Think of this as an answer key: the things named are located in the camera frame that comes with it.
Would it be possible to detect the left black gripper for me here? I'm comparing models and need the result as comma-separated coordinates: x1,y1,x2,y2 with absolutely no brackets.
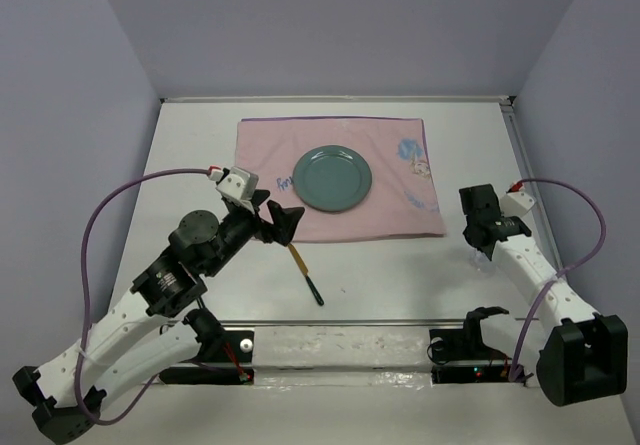
203,189,305,277

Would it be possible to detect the clear plastic cup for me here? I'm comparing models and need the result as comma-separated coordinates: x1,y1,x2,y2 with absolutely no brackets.
470,250,494,273

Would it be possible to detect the gold knife black handle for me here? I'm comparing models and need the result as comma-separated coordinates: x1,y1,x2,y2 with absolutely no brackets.
287,243,325,306

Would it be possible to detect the teal round plate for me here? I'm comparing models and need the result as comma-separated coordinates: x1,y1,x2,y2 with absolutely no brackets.
292,145,373,213

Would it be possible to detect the pink cloth placemat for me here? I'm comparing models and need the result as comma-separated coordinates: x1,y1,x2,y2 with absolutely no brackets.
235,116,446,243

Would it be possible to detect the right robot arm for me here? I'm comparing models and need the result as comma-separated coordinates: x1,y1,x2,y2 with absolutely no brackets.
459,180,628,406

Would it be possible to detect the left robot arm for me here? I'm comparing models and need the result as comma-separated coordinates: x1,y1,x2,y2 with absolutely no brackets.
12,190,305,444

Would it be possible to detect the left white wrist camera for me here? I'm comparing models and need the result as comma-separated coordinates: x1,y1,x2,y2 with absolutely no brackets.
208,166,259,209

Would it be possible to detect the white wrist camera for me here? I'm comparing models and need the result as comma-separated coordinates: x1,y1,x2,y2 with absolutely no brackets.
208,166,259,209
499,182,536,218

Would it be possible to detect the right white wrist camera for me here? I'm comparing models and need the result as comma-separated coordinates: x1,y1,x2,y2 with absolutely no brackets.
499,182,536,218

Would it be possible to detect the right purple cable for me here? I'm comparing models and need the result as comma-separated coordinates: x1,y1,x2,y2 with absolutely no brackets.
509,178,610,384

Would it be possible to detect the purple cable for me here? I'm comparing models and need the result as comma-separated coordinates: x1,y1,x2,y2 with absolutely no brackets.
74,167,221,426
509,178,610,384

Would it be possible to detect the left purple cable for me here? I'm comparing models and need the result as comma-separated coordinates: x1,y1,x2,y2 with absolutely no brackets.
74,167,221,426

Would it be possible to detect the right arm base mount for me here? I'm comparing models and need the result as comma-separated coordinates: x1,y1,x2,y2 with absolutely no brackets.
426,306,521,385

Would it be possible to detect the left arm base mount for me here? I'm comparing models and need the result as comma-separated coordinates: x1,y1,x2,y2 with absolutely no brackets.
158,328,255,386

